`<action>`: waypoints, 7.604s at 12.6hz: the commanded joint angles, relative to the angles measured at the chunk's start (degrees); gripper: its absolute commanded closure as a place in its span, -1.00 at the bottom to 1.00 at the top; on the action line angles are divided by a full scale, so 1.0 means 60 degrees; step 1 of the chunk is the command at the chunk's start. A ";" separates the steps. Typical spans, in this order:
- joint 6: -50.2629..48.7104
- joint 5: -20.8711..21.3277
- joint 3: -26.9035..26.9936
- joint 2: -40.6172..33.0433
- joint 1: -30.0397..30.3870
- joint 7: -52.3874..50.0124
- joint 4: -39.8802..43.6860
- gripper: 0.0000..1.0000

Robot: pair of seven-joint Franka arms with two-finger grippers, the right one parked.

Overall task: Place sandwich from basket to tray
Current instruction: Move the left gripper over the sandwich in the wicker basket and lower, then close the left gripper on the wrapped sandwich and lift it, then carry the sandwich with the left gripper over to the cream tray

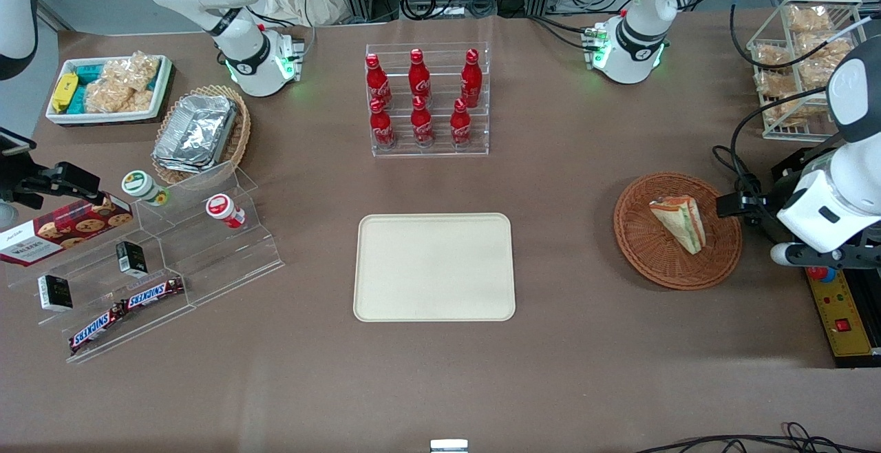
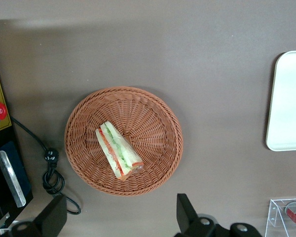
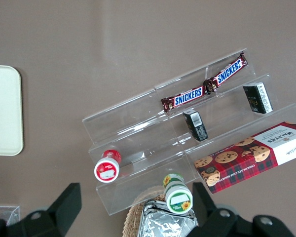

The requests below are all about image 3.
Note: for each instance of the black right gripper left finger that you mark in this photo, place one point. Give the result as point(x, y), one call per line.
point(59, 214)

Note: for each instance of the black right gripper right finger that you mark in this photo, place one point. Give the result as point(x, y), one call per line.
point(217, 219)

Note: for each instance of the oval wicker basket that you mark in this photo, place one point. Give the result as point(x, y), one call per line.
point(130, 222)

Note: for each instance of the beige rectangular serving tray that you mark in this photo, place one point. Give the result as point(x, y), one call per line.
point(5, 111)

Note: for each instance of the green-lidded sunflower jar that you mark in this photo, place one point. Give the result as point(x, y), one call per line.
point(178, 200)

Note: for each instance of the red tartan Walkers cookie box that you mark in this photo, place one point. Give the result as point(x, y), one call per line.
point(236, 170)

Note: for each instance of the silver foil container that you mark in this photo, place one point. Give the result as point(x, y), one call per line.
point(162, 224)

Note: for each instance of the clear acrylic bottle rack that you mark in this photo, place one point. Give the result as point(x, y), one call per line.
point(2, 212)

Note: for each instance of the red-lidded small jar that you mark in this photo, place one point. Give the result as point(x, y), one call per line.
point(106, 170)

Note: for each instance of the small black box with barcode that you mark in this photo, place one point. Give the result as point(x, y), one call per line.
point(196, 126)

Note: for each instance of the clear acrylic stepped display stand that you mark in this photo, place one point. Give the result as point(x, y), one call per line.
point(138, 138)

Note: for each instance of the black box with white side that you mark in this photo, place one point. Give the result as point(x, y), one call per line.
point(257, 98)

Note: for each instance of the brown Snickers chocolate bar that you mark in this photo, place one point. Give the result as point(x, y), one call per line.
point(228, 72)
point(187, 95)

